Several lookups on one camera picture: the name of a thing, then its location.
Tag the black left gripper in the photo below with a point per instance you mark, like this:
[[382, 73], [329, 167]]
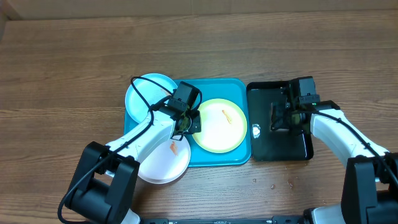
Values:
[[196, 127]]

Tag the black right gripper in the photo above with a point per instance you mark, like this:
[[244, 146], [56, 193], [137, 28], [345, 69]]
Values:
[[278, 120]]

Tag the yellow plate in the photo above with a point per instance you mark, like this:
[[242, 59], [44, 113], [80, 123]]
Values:
[[223, 126]]

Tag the light blue plate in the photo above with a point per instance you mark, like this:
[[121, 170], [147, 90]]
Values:
[[152, 93]]

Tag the green orange sponge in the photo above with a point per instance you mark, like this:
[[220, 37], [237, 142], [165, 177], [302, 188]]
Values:
[[271, 113]]

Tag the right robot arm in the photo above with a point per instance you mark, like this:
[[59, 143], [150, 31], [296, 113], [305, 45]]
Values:
[[370, 186]]

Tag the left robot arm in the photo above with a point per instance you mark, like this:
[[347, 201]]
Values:
[[105, 178]]

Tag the black water tray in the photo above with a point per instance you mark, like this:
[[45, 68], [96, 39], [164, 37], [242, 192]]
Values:
[[270, 145]]

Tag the teal plastic tray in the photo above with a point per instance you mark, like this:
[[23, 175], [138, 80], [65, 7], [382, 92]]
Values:
[[232, 89]]

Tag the white pink plate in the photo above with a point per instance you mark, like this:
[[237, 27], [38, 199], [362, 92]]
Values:
[[167, 162]]

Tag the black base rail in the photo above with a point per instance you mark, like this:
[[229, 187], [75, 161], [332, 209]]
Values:
[[279, 219]]

